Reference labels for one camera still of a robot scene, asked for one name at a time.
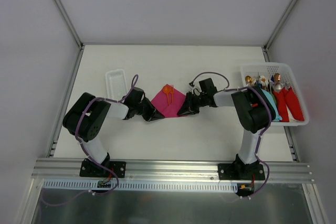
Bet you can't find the pink paper napkin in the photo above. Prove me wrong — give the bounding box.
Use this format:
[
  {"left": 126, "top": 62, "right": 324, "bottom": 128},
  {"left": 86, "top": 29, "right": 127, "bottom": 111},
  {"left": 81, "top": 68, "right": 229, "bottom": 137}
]
[{"left": 151, "top": 84, "right": 186, "bottom": 118}]

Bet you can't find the orange plastic spoon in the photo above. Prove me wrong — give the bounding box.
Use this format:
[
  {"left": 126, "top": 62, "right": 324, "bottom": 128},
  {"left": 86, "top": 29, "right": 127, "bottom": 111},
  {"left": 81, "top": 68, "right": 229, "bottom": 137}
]
[{"left": 162, "top": 84, "right": 171, "bottom": 105}]

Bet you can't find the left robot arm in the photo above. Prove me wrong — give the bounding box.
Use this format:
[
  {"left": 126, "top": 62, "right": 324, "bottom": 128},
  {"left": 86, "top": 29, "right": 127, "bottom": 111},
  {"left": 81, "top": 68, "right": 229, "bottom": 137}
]
[{"left": 62, "top": 88, "right": 165, "bottom": 178}]

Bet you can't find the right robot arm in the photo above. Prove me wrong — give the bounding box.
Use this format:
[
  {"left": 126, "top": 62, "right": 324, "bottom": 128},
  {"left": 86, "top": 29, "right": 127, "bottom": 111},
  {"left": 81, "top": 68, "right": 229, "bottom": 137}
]
[{"left": 177, "top": 86, "right": 276, "bottom": 180}]

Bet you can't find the small white plastic basket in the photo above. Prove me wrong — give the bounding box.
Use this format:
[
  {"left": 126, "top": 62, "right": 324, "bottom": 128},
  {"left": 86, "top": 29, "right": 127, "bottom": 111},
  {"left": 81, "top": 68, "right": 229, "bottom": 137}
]
[{"left": 105, "top": 69, "right": 128, "bottom": 101}]

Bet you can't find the large white plastic basket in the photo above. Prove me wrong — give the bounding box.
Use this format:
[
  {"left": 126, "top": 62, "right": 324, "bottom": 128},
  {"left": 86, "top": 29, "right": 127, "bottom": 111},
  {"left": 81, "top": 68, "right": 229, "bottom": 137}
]
[{"left": 240, "top": 62, "right": 309, "bottom": 126}]

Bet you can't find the silver spoon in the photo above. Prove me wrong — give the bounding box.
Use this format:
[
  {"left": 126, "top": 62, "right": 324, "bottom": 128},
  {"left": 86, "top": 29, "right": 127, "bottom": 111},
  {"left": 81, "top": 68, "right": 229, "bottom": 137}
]
[{"left": 274, "top": 82, "right": 284, "bottom": 92}]

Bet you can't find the copper spoon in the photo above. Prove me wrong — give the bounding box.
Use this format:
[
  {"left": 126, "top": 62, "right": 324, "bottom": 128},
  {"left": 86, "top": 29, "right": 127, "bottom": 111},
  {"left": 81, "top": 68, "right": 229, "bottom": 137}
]
[{"left": 274, "top": 73, "right": 281, "bottom": 83}]

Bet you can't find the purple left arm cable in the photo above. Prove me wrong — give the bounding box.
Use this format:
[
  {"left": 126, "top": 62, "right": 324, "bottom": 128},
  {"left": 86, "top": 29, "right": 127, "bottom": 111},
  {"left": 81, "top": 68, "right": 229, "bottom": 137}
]
[{"left": 39, "top": 73, "right": 139, "bottom": 207}]

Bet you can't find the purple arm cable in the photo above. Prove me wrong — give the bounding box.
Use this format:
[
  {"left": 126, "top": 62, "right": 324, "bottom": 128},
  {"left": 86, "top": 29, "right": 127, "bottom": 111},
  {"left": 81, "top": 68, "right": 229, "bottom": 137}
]
[
  {"left": 189, "top": 71, "right": 275, "bottom": 201},
  {"left": 39, "top": 73, "right": 139, "bottom": 207}
]

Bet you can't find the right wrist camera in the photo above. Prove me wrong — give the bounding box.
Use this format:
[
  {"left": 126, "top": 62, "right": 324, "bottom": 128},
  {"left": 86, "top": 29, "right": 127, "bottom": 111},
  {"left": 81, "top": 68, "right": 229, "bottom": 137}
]
[{"left": 199, "top": 78, "right": 218, "bottom": 95}]

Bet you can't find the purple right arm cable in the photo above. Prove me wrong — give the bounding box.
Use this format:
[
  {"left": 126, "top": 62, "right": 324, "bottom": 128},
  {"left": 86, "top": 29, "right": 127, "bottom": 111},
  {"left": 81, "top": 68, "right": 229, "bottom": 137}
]
[{"left": 189, "top": 71, "right": 275, "bottom": 201}]

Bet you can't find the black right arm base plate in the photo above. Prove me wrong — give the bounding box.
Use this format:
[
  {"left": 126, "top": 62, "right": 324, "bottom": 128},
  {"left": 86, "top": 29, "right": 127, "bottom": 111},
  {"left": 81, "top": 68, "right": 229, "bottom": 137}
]
[{"left": 217, "top": 162, "right": 266, "bottom": 181}]

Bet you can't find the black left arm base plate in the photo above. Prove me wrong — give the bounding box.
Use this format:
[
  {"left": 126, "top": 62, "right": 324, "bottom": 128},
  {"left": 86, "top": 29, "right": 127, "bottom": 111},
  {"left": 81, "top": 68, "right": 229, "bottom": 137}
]
[{"left": 79, "top": 158, "right": 127, "bottom": 178}]

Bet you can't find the white slotted cable duct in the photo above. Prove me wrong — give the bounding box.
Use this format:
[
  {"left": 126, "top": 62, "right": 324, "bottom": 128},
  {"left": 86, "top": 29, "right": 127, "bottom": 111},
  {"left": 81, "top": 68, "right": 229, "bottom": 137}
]
[{"left": 43, "top": 179, "right": 238, "bottom": 193}]

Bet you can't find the aluminium frame rail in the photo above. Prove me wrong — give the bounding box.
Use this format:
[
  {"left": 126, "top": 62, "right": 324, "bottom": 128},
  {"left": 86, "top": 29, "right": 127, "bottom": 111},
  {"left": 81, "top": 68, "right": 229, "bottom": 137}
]
[{"left": 32, "top": 158, "right": 316, "bottom": 184}]

